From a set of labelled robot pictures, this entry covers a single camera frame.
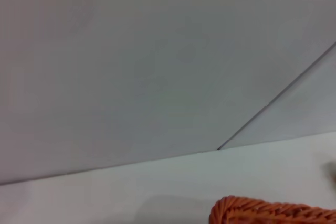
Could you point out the orange woven plastic basket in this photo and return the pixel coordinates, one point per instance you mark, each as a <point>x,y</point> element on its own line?
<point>262,211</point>

